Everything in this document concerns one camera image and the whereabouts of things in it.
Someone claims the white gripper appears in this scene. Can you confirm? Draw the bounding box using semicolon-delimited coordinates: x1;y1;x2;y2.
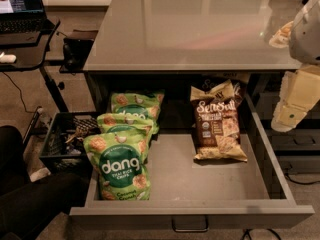
269;21;320;132

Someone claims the brown sea salt chip bag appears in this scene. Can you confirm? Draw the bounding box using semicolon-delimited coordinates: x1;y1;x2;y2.
190;80;247;162

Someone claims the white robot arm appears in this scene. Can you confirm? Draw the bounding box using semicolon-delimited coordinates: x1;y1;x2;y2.
269;0;320;132

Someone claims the rear green dang chip bag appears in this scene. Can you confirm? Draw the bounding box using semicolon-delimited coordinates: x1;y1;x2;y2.
111;90;165;134

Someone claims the green dang chip bag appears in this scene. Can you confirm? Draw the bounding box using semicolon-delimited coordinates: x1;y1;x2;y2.
111;90;165;134
83;129;151;201
97;113;155;141

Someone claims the grey open drawer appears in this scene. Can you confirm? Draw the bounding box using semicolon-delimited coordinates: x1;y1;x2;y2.
69;72;315;231

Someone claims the front green dang chip bag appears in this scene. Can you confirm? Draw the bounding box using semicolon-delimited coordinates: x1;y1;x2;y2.
83;129;151;201

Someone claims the middle green dang chip bag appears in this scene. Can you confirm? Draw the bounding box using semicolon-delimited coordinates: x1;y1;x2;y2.
97;113;155;141

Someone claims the dark box on floor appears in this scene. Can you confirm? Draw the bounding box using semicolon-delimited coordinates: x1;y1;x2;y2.
61;29;98;72

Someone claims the black plastic crate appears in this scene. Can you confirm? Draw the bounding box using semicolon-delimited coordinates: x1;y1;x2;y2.
39;112;99;175

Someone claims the black side desk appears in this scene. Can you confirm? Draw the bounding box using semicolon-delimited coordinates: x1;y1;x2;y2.
0;17;68;112

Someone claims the black laptop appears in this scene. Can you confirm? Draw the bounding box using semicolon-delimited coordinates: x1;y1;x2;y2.
0;0;46;34

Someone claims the white object on desk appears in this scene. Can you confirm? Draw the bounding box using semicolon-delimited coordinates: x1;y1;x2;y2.
0;53;16;64

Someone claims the seated person in black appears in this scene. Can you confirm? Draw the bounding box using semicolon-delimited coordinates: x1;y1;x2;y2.
0;125;87;240

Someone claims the black cable on floor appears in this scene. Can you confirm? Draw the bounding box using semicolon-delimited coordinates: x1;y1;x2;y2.
283;172;320;186

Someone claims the metal drawer handle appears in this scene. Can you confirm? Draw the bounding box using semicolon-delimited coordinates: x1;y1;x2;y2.
171;215;209;233

